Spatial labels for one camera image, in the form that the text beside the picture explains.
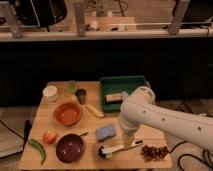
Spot wooden block in tray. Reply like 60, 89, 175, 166
105, 93, 122, 103

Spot brown grape bunch toy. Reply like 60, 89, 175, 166
141, 145, 169, 161

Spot black appliance in background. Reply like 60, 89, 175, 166
11, 0, 67, 27

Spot white dish brush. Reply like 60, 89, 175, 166
98, 140, 143, 159

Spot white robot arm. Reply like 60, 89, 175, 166
120, 86, 213, 152

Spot green plastic tray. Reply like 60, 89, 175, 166
99, 75, 147, 113

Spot orange peach toy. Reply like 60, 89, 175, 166
42, 130, 57, 144

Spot white cup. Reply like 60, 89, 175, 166
42, 85, 59, 102

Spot blue sponge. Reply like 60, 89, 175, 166
96, 124, 116, 141

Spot orange bowl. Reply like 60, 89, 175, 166
53, 102, 82, 126

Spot black cables on floor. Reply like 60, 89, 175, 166
168, 139, 213, 171

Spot green translucent cup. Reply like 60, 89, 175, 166
67, 80, 78, 94

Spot green pepper toy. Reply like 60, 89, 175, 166
28, 139, 46, 165

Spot purple bowl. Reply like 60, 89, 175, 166
56, 134, 85, 163

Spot yellow corn toy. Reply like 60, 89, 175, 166
86, 104, 104, 118

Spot metal cup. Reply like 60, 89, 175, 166
75, 89, 87, 105

